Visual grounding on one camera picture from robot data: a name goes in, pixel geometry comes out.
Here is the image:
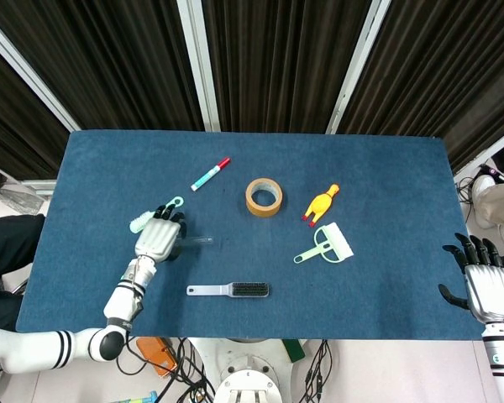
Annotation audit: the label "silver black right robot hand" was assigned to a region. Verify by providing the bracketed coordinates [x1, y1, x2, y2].
[438, 233, 504, 327]

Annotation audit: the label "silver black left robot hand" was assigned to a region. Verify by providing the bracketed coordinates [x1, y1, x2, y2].
[130, 204, 189, 264]

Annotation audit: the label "transparent test tube white stopper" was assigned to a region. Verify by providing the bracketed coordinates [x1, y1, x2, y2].
[174, 234, 214, 253]

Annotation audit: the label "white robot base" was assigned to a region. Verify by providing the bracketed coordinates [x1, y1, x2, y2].
[188, 338, 304, 403]

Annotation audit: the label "grey brush dark bristles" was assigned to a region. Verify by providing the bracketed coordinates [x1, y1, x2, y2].
[186, 281, 270, 299]

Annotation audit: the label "red capped white marker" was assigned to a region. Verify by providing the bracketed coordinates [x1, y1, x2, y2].
[190, 157, 232, 192]

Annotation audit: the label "person beige trousers leg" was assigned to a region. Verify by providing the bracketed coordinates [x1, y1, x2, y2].
[474, 175, 504, 228]

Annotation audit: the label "yellow-brown packing tape roll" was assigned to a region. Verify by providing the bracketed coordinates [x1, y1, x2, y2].
[245, 177, 285, 218]

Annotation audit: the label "white shoe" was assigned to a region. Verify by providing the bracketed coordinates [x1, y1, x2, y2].
[471, 174, 496, 207]

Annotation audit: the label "orange device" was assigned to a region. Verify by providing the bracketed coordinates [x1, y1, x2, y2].
[135, 335, 180, 377]

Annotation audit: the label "blue table cloth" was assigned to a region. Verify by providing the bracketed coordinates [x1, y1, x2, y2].
[15, 128, 486, 341]

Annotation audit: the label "grey plastic bag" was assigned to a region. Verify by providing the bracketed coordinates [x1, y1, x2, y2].
[0, 184, 45, 216]

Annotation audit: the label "person black trousers leg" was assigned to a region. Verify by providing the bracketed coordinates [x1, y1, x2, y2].
[0, 213, 47, 332]

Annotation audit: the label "wide green white-bristle brush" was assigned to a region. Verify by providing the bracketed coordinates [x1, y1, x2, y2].
[293, 222, 354, 265]

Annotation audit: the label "yellow rubber chicken toy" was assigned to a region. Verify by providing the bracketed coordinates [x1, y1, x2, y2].
[301, 183, 341, 229]

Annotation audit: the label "dark green block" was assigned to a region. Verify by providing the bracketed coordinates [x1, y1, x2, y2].
[281, 338, 307, 364]

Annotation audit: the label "dark pleated curtain panel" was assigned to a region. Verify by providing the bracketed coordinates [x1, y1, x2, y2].
[338, 0, 504, 171]
[0, 37, 71, 181]
[0, 0, 205, 132]
[201, 0, 373, 133]

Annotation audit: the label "green long-handled white-bristle brush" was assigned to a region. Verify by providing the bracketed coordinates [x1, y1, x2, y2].
[129, 196, 186, 233]

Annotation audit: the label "white frame post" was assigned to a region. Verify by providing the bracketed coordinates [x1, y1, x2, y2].
[176, 0, 222, 133]
[326, 0, 392, 135]
[0, 12, 83, 132]
[453, 124, 504, 184]

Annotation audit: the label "black cable bundle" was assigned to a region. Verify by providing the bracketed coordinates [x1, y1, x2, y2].
[117, 331, 216, 403]
[303, 339, 333, 403]

